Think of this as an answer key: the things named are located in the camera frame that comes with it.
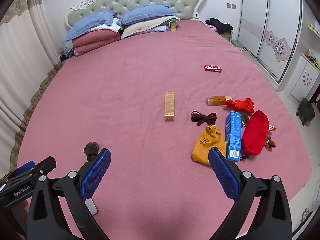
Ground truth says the gold cardboard box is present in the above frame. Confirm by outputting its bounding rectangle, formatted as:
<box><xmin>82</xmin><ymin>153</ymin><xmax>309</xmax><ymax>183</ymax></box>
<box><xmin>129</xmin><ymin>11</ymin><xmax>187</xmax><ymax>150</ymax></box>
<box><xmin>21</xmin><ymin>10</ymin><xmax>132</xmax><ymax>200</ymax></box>
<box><xmin>164</xmin><ymin>91</ymin><xmax>175</xmax><ymax>122</ymax></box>

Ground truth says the yellow orange sock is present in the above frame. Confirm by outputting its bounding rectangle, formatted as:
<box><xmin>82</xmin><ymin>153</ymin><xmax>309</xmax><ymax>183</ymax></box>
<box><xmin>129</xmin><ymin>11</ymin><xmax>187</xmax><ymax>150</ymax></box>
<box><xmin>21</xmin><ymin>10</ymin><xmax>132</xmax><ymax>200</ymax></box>
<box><xmin>205</xmin><ymin>96</ymin><xmax>233</xmax><ymax>107</ymax></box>

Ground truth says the white floral pillow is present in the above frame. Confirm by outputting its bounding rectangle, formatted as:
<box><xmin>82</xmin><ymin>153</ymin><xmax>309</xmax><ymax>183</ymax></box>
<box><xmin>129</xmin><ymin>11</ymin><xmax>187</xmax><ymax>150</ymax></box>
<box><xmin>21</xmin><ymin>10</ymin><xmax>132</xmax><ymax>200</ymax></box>
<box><xmin>121</xmin><ymin>17</ymin><xmax>173</xmax><ymax>40</ymax></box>

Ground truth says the red crumpled cloth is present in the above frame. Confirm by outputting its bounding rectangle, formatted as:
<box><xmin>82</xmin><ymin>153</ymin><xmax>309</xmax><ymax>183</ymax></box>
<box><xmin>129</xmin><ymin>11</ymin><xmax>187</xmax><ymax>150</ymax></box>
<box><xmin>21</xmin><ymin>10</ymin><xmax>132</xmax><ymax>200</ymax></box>
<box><xmin>224</xmin><ymin>98</ymin><xmax>255</xmax><ymax>113</ymax></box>

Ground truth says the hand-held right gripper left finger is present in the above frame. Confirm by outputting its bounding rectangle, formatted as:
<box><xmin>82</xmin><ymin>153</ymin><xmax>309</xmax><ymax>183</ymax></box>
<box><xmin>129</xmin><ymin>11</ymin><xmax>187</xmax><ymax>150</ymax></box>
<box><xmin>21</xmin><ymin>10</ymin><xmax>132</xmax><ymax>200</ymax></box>
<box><xmin>26</xmin><ymin>148</ymin><xmax>112</xmax><ymax>240</ymax></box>

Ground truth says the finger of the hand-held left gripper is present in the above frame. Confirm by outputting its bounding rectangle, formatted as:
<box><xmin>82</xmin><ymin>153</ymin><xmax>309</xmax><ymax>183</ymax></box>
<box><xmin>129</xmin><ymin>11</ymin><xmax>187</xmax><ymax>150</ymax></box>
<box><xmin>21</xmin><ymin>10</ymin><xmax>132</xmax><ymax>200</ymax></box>
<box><xmin>11</xmin><ymin>161</ymin><xmax>36</xmax><ymax>178</ymax></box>
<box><xmin>7</xmin><ymin>156</ymin><xmax>57</xmax><ymax>188</ymax></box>

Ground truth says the large blue pillow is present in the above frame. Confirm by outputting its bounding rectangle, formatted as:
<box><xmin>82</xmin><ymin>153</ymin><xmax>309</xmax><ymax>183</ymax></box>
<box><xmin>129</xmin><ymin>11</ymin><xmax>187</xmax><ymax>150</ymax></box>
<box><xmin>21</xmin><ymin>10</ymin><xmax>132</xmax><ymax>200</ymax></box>
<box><xmin>64</xmin><ymin>9</ymin><xmax>118</xmax><ymax>43</ymax></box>

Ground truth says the yellow drawstring pouch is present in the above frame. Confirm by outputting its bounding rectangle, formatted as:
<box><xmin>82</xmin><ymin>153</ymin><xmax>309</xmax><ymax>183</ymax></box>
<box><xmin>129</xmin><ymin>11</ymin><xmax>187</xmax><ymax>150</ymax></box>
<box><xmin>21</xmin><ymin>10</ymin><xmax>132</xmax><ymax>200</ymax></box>
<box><xmin>191</xmin><ymin>125</ymin><xmax>227</xmax><ymax>166</ymax></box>

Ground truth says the pink pillow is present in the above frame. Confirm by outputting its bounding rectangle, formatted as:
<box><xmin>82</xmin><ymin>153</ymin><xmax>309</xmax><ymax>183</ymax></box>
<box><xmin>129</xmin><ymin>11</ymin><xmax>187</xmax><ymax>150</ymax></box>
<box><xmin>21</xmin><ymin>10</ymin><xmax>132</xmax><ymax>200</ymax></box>
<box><xmin>72</xmin><ymin>31</ymin><xmax>122</xmax><ymax>47</ymax></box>
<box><xmin>74</xmin><ymin>39</ymin><xmax>121</xmax><ymax>57</ymax></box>

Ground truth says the colourful toy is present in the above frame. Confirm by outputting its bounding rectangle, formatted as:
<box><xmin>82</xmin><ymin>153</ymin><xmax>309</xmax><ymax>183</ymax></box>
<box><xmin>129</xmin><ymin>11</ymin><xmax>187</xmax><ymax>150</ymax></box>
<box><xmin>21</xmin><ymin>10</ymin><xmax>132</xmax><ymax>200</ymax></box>
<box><xmin>305</xmin><ymin>49</ymin><xmax>320</xmax><ymax>71</ymax></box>

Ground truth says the dark clothes heap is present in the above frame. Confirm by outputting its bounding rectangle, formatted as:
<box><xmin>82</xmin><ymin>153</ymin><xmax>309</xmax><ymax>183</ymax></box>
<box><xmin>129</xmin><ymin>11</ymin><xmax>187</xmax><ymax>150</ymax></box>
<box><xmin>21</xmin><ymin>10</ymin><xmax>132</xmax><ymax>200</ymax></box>
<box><xmin>59</xmin><ymin>47</ymin><xmax>76</xmax><ymax>62</ymax></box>

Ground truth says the dark brown fabric strap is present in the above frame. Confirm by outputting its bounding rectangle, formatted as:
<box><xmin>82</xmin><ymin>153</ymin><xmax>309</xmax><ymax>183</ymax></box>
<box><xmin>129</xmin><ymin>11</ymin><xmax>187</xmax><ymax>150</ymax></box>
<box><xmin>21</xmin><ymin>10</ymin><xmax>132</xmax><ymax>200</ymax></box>
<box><xmin>191</xmin><ymin>110</ymin><xmax>218</xmax><ymax>127</ymax></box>

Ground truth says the beige curtain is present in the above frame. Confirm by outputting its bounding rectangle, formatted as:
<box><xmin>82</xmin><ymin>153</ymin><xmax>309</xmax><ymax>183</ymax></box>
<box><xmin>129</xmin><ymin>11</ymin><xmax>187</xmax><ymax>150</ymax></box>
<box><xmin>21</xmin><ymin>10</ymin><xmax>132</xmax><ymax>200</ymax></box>
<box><xmin>0</xmin><ymin>0</ymin><xmax>63</xmax><ymax>167</ymax></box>

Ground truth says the white nightstand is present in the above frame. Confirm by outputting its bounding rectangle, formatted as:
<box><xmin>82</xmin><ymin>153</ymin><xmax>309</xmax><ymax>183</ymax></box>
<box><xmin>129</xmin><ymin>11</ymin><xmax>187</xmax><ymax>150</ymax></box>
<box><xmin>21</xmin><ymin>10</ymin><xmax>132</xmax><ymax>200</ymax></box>
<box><xmin>222</xmin><ymin>29</ymin><xmax>235</xmax><ymax>42</ymax></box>

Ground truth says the white folded cloth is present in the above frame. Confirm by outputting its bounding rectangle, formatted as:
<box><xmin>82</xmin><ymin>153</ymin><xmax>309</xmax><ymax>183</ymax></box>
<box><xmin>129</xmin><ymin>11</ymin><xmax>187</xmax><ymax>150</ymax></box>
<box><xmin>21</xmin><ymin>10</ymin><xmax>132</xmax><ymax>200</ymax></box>
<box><xmin>94</xmin><ymin>18</ymin><xmax>123</xmax><ymax>33</ymax></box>

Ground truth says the dark grey sock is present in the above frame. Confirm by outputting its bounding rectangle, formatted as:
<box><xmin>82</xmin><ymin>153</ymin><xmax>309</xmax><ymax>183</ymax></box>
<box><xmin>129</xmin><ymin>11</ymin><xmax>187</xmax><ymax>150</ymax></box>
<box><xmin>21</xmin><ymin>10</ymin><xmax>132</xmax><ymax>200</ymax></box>
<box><xmin>83</xmin><ymin>142</ymin><xmax>100</xmax><ymax>162</ymax></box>

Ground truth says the white flat device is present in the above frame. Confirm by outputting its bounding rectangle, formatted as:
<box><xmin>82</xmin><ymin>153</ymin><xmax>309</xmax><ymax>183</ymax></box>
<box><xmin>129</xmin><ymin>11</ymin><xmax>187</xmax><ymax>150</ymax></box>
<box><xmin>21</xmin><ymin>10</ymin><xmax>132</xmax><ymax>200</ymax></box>
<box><xmin>84</xmin><ymin>198</ymin><xmax>99</xmax><ymax>216</ymax></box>

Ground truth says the red fabric pouch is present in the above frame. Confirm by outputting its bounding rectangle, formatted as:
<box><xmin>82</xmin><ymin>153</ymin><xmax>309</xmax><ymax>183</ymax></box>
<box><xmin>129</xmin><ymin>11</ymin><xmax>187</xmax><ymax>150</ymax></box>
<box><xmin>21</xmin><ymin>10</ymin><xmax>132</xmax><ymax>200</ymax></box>
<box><xmin>240</xmin><ymin>110</ymin><xmax>270</xmax><ymax>156</ymax></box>

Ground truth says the white sliding wardrobe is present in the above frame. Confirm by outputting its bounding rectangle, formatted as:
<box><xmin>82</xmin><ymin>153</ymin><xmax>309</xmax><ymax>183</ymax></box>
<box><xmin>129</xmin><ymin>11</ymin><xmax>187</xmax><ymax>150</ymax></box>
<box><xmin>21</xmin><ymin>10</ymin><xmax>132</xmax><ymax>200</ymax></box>
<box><xmin>236</xmin><ymin>0</ymin><xmax>304</xmax><ymax>85</ymax></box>

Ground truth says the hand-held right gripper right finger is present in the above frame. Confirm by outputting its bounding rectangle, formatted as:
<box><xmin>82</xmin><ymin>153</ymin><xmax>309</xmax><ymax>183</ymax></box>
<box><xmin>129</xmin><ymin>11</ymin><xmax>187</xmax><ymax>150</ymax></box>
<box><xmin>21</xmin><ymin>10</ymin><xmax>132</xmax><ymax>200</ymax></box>
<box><xmin>208</xmin><ymin>147</ymin><xmax>293</xmax><ymax>240</ymax></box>

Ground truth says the black clothes pile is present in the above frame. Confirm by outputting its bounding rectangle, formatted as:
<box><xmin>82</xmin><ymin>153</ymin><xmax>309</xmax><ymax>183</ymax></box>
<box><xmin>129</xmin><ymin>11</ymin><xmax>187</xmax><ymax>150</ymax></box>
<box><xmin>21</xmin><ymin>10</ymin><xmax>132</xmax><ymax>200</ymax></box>
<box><xmin>205</xmin><ymin>17</ymin><xmax>234</xmax><ymax>34</ymax></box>

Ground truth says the small blue pillow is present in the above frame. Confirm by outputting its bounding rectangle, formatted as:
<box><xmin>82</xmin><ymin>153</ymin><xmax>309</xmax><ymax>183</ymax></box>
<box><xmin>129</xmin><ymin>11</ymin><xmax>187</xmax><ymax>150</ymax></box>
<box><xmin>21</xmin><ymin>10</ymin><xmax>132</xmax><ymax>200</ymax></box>
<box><xmin>120</xmin><ymin>5</ymin><xmax>179</xmax><ymax>27</ymax></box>

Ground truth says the red snack wrapper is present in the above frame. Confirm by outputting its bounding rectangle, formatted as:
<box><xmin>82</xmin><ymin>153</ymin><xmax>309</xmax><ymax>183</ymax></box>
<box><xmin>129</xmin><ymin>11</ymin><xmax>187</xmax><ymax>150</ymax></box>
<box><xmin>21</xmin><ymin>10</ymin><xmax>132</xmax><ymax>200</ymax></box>
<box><xmin>204</xmin><ymin>64</ymin><xmax>223</xmax><ymax>74</ymax></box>

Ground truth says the blue cardboard box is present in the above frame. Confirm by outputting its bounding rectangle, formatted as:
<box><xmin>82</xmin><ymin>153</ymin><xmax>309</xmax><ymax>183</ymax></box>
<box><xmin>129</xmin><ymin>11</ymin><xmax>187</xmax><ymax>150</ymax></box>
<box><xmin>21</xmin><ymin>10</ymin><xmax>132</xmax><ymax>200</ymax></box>
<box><xmin>224</xmin><ymin>111</ymin><xmax>242</xmax><ymax>161</ymax></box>

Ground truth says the white low cabinet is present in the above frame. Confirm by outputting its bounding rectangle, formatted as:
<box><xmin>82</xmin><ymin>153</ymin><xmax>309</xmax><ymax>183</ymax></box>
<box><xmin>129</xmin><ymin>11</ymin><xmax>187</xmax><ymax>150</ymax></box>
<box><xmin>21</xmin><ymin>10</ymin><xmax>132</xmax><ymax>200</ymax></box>
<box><xmin>290</xmin><ymin>53</ymin><xmax>320</xmax><ymax>103</ymax></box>

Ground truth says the green stool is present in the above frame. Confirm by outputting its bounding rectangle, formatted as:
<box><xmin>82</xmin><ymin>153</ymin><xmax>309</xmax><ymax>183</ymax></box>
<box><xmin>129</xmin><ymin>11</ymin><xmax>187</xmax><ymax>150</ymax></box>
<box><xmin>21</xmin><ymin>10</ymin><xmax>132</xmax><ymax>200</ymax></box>
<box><xmin>295</xmin><ymin>98</ymin><xmax>315</xmax><ymax>126</ymax></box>

